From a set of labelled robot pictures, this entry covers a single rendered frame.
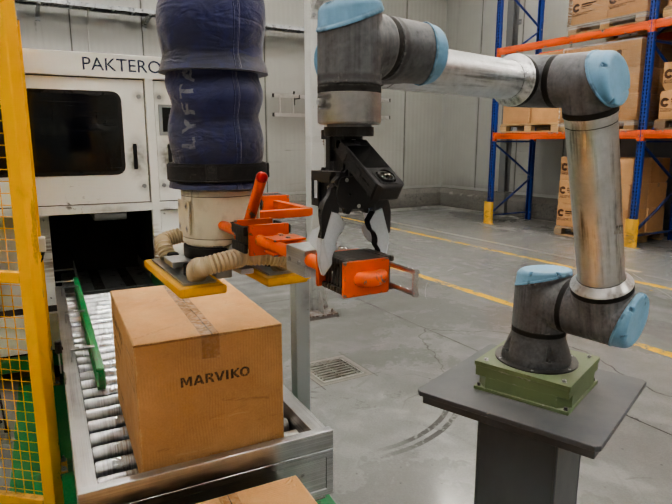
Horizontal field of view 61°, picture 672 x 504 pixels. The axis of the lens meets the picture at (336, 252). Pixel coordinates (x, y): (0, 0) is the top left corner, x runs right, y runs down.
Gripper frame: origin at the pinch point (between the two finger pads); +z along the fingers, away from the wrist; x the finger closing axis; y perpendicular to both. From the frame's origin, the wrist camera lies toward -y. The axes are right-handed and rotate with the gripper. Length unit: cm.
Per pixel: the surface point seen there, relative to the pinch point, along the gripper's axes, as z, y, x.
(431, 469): 127, 113, -109
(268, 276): 11.2, 44.6, -4.5
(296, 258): 0.5, 12.2, 3.7
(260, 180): -10.8, 32.5, 1.6
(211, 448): 65, 73, 2
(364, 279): 0.3, -6.0, 2.1
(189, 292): 12.0, 42.3, 13.6
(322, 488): 85, 68, -30
